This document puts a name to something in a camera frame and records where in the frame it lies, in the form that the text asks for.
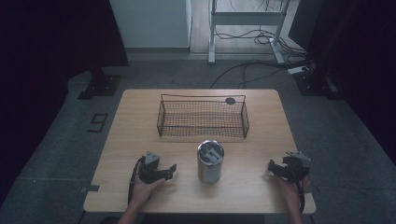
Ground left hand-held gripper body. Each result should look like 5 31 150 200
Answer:
137 150 166 185

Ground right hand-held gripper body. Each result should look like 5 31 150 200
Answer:
281 150 312 182

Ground person's right hand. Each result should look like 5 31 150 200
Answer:
276 175 313 206

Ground person's left hand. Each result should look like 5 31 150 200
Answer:
130 176 166 207

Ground silver metal can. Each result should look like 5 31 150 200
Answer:
196 139 226 185

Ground black stand base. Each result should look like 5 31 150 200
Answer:
77 66 123 101
293 68 340 98

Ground white power strip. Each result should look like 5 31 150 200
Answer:
287 65 310 76

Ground dark curtain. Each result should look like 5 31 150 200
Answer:
0 0 130 200
288 0 396 166

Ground white cabinet panel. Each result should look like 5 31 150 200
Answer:
108 0 193 50

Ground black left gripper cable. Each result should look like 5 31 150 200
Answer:
127 156 147 205

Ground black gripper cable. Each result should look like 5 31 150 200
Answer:
294 177 306 215
127 156 147 205

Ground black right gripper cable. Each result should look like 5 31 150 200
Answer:
294 177 306 215

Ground black wire mesh basket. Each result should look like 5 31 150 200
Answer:
156 93 251 140

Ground black floor cables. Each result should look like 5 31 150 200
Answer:
209 0 316 90

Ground white metal desk frame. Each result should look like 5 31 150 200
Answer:
207 0 291 65

